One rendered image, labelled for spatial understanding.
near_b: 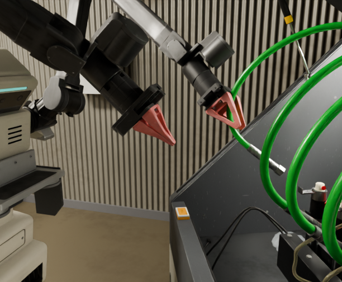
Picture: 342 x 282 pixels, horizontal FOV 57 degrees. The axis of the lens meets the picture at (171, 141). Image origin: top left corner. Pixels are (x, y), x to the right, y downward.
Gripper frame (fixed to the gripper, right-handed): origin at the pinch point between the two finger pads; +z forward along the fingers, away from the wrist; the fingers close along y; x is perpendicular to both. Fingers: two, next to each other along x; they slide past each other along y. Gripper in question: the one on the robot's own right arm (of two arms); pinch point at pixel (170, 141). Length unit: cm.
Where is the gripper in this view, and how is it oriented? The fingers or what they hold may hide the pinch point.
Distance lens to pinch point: 56.3
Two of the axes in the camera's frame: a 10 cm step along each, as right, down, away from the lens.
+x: 1.5, -2.5, 9.6
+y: 6.9, -6.7, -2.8
